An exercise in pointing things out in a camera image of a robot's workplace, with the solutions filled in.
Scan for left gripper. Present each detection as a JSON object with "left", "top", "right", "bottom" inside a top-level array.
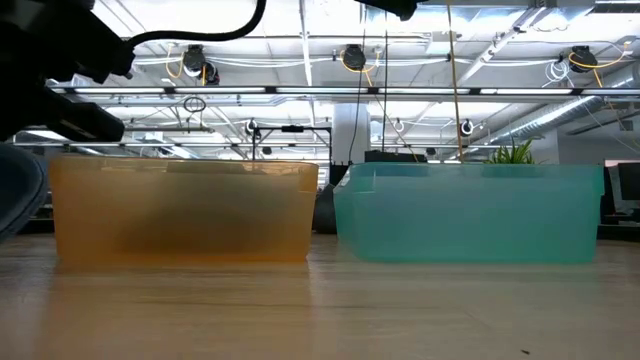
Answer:
[{"left": 0, "top": 0, "right": 136, "bottom": 144}]

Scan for blue denim baseball cap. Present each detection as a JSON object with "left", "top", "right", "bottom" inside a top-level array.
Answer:
[{"left": 0, "top": 142, "right": 50, "bottom": 242}]

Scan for long ceiling light strip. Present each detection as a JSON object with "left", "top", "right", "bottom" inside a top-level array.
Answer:
[{"left": 49, "top": 85, "right": 640, "bottom": 97}]

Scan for small potted green plant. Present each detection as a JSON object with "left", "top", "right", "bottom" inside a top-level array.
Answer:
[{"left": 483, "top": 138, "right": 540, "bottom": 165}]

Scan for dark grey chair back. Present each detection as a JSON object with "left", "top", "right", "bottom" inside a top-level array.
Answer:
[{"left": 312, "top": 182, "right": 339, "bottom": 235}]

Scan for teal translucent plastic bin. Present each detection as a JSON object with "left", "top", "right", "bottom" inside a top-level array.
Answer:
[{"left": 333, "top": 161, "right": 605, "bottom": 265}]

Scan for black computer monitor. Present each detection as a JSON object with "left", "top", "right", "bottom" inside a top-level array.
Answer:
[{"left": 602, "top": 159, "right": 640, "bottom": 211}]

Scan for black ceiling cable reel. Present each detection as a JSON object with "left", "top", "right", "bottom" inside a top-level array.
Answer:
[
  {"left": 568, "top": 44, "right": 599, "bottom": 75},
  {"left": 341, "top": 43, "right": 369, "bottom": 73},
  {"left": 181, "top": 43, "right": 221, "bottom": 86}
]

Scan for black hanging cable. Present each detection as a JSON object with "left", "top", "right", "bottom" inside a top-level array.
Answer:
[{"left": 382, "top": 12, "right": 389, "bottom": 152}]

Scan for yellow hanging power cable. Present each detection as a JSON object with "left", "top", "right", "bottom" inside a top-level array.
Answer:
[{"left": 445, "top": 0, "right": 466, "bottom": 164}]

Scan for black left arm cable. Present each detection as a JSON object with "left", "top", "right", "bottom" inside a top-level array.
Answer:
[{"left": 123, "top": 0, "right": 269, "bottom": 50}]

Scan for black neighbouring rig frame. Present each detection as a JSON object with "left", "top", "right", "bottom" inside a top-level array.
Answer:
[{"left": 251, "top": 124, "right": 334, "bottom": 162}]

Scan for silver ceiling air duct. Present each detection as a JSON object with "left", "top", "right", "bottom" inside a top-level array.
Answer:
[{"left": 479, "top": 64, "right": 640, "bottom": 147}]

